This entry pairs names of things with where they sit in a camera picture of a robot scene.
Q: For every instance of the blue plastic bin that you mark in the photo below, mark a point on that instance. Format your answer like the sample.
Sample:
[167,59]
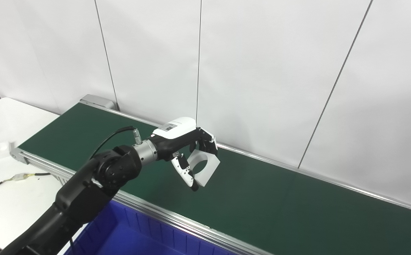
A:
[131,233]

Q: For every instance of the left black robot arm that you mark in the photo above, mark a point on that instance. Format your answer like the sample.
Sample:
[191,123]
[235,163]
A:
[85,194]

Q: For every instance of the white square part round hole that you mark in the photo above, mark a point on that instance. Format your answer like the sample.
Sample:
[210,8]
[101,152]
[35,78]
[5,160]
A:
[209,170]

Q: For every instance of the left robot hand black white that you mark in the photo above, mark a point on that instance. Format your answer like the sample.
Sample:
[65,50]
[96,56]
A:
[173,136]

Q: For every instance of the aluminium conveyor leg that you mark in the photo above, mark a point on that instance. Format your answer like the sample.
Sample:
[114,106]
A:
[63,180]

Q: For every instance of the green conveyor belt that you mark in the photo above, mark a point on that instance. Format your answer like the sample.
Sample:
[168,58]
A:
[97,101]
[280,205]

